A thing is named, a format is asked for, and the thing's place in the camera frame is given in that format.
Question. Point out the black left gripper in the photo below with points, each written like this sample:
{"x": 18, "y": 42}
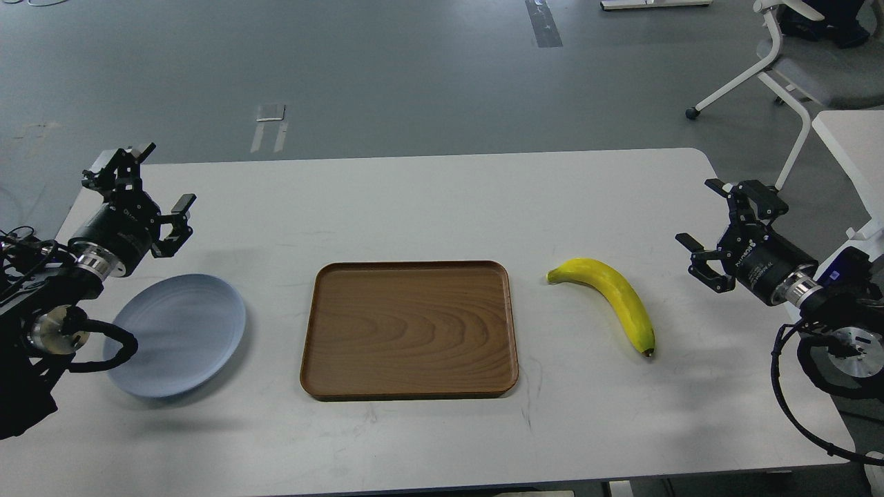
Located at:
{"x": 129, "y": 225}

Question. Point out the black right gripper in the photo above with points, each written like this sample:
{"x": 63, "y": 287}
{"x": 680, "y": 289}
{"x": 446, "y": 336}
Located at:
{"x": 755, "y": 255}

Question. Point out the light blue plate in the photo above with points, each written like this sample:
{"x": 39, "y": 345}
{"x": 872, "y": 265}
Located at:
{"x": 187, "y": 329}

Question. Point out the yellow banana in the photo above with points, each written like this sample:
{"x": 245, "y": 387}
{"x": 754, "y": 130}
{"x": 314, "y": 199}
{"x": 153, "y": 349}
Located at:
{"x": 618, "y": 292}

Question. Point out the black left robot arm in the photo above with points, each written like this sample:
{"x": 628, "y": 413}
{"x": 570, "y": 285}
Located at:
{"x": 44, "y": 331}

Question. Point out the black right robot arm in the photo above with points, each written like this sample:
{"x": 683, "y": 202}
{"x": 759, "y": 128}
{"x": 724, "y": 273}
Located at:
{"x": 840, "y": 315}

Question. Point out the white office chair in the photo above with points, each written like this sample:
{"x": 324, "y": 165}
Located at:
{"x": 798, "y": 71}

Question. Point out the brown wooden tray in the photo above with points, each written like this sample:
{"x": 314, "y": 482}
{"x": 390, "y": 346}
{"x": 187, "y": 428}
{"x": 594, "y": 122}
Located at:
{"x": 410, "y": 331}

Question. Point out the white desk base bar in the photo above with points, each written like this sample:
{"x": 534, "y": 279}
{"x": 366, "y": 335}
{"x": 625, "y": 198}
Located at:
{"x": 647, "y": 4}

